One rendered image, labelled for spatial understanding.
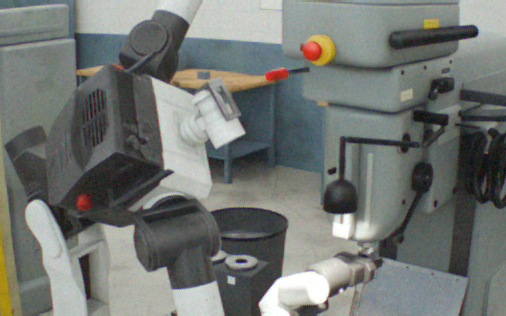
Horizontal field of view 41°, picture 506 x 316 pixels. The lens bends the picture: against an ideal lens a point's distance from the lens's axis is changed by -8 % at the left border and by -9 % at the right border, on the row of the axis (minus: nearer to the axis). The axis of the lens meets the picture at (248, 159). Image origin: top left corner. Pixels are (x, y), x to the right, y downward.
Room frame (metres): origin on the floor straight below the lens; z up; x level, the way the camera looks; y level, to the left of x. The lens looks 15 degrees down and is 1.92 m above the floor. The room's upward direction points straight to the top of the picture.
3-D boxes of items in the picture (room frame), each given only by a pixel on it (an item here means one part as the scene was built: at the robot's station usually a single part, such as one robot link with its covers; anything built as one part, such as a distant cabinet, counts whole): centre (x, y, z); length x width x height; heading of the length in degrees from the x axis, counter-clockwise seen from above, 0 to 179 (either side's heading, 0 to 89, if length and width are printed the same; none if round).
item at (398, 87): (1.61, -0.31, 1.68); 0.34 x 0.24 x 0.10; 142
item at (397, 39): (1.52, -0.42, 1.79); 0.45 x 0.04 x 0.04; 142
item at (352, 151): (1.49, -0.21, 1.45); 0.04 x 0.04 x 0.21; 52
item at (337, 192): (1.40, -0.19, 1.46); 0.07 x 0.07 x 0.06
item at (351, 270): (1.52, -0.21, 1.23); 0.13 x 0.12 x 0.10; 42
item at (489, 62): (1.98, -0.59, 1.66); 0.80 x 0.23 x 0.20; 142
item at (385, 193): (1.58, -0.28, 1.47); 0.21 x 0.19 x 0.32; 52
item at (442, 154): (1.73, -0.40, 1.47); 0.24 x 0.19 x 0.26; 52
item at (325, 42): (1.40, -0.14, 1.76); 0.06 x 0.02 x 0.06; 52
